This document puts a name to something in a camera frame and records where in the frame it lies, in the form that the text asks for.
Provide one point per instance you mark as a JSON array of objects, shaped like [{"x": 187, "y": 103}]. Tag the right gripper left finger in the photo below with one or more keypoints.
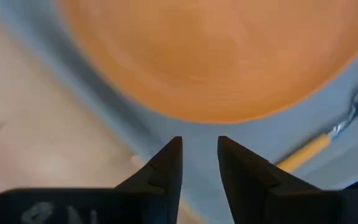
[{"x": 166, "y": 174}]

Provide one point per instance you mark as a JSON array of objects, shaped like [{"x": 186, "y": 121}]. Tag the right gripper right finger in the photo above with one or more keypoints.
[{"x": 253, "y": 193}]

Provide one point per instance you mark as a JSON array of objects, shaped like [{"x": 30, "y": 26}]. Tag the orange plate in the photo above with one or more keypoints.
[{"x": 216, "y": 56}]

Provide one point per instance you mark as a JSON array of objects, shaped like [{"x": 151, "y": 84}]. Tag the grey plastic tray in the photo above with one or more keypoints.
[{"x": 197, "y": 133}]

